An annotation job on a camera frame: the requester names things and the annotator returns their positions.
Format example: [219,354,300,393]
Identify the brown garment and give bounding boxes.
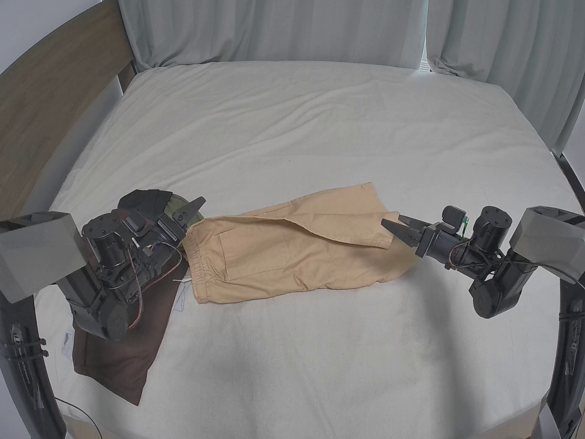
[71,195,188,406]

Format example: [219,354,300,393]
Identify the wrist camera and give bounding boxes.
[122,199,161,237]
[440,205,470,237]

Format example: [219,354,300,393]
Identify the wide pale green curtain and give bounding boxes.
[112,0,432,74]

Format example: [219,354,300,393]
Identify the black cable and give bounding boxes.
[55,397,100,439]

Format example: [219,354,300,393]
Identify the narrow pale green curtain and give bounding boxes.
[425,0,585,154]

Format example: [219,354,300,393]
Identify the white cloth piece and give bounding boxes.
[172,277,192,313]

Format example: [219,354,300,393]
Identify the green garment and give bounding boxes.
[162,193,204,227]

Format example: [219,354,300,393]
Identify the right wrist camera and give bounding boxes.
[440,205,470,237]

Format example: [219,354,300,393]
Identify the black garment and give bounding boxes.
[118,189,174,220]

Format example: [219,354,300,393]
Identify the tan shorts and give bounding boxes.
[185,181,414,305]

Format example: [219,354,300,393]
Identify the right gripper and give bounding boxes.
[380,213,468,265]

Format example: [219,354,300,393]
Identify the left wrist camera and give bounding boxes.
[122,199,161,237]

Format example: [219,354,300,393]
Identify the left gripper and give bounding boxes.
[137,196,207,264]

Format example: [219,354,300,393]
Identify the bed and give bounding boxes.
[0,0,585,439]

